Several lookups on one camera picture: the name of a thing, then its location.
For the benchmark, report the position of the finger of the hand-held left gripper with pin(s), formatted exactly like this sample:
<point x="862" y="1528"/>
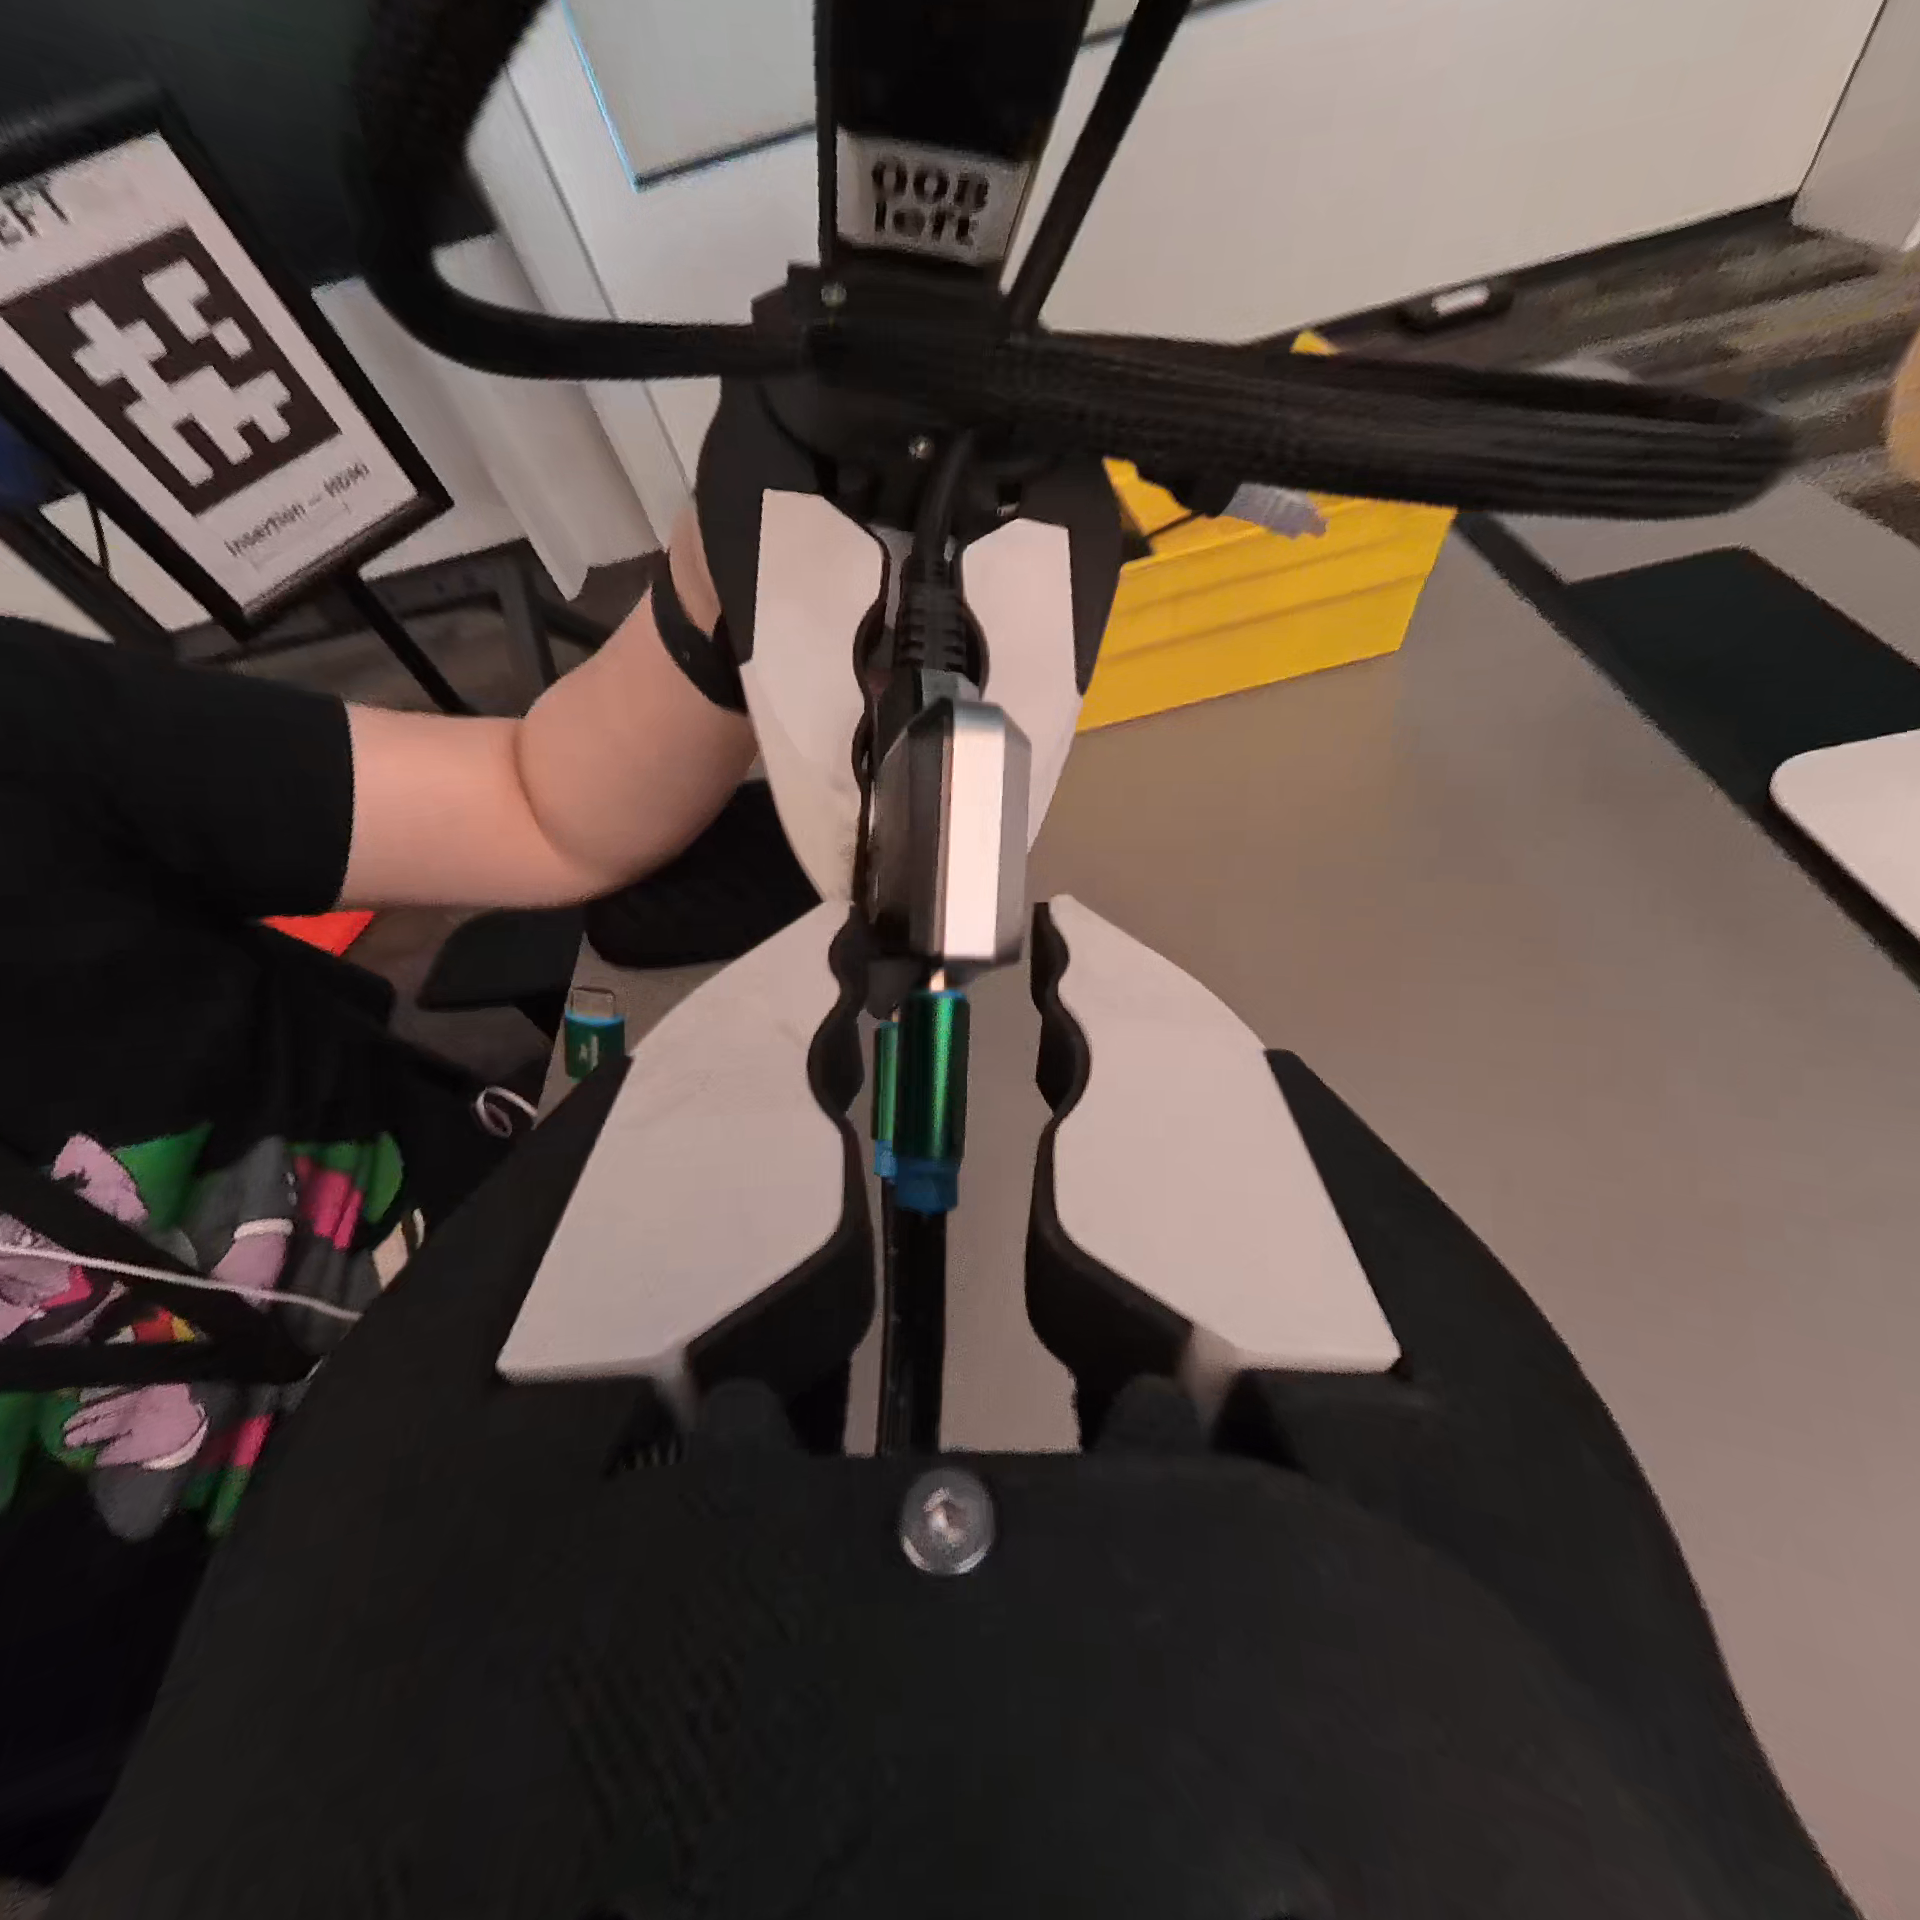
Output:
<point x="1043" y="628"/>
<point x="803" y="661"/>

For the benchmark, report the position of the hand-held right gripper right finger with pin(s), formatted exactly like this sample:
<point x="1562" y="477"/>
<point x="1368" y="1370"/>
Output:
<point x="1200" y="1200"/>

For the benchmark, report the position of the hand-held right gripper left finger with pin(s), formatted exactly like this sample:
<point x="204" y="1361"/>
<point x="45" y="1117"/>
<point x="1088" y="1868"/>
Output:
<point x="704" y="1200"/>

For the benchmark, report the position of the yellow plastic bin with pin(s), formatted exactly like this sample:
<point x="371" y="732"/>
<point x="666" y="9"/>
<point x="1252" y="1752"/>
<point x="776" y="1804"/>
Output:
<point x="1275" y="628"/>

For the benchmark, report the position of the person's left forearm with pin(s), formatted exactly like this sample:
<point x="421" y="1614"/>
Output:
<point x="523" y="810"/>

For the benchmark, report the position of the black wristband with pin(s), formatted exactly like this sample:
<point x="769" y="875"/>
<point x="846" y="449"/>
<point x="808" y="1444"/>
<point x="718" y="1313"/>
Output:
<point x="691" y="645"/>

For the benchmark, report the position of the black ribbed pad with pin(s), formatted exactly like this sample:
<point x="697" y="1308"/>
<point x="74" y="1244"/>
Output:
<point x="691" y="914"/>

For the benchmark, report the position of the small black floor box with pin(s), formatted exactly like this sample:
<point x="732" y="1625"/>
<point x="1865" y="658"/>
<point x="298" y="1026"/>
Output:
<point x="1454" y="304"/>

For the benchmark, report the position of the person's black shirt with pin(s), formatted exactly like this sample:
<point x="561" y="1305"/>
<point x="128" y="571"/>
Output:
<point x="149" y="838"/>

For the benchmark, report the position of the black rectangular desk mat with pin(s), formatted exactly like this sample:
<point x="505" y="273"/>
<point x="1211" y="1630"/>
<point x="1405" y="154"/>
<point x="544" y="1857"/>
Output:
<point x="1723" y="674"/>

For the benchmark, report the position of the framed marker sign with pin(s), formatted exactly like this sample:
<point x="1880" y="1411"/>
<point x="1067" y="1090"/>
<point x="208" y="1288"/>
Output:
<point x="180" y="374"/>

